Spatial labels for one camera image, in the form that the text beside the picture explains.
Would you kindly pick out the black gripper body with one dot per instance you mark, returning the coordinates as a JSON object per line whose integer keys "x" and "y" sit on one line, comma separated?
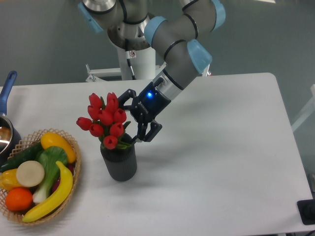
{"x": 148, "y": 104}

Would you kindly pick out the red tulip bouquet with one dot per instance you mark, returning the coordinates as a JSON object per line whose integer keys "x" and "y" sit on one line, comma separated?
{"x": 107, "y": 122}

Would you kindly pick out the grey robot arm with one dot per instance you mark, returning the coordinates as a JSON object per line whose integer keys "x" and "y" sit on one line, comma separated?
{"x": 166, "y": 53}

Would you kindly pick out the dark grey ribbed vase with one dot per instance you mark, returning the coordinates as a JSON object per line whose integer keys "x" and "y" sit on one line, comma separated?
{"x": 121, "y": 163}

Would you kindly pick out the red fruit in basket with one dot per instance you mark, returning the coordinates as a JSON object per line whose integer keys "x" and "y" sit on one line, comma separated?
{"x": 57, "y": 182}

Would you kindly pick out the yellow banana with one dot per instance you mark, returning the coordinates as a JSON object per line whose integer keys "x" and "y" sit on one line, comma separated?
{"x": 55, "y": 200}

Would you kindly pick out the green bok choy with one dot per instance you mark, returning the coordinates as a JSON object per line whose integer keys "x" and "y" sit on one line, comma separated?
{"x": 48, "y": 159}

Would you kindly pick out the green cucumber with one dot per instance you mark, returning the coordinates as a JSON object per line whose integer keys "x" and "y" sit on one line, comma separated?
{"x": 28, "y": 154}

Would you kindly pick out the beige round disc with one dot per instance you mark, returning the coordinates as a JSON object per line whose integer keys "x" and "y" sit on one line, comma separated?
{"x": 30, "y": 173}

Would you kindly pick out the orange fruit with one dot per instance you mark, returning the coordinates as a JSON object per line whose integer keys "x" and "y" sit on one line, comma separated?
{"x": 18, "y": 199}

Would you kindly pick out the yellow bell pepper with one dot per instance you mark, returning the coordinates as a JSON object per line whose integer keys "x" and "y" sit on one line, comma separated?
{"x": 8, "y": 180}

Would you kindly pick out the woven wicker basket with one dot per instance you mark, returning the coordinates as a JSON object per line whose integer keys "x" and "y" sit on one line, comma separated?
{"x": 26, "y": 142}

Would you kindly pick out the black device at edge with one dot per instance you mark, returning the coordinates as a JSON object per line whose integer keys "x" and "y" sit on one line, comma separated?
{"x": 307, "y": 211}

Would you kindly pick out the blue handled saucepan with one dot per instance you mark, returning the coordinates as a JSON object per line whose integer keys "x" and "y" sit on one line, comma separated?
{"x": 9, "y": 136}

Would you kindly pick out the white frame at right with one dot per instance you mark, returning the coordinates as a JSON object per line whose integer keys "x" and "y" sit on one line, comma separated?
{"x": 305, "y": 112}

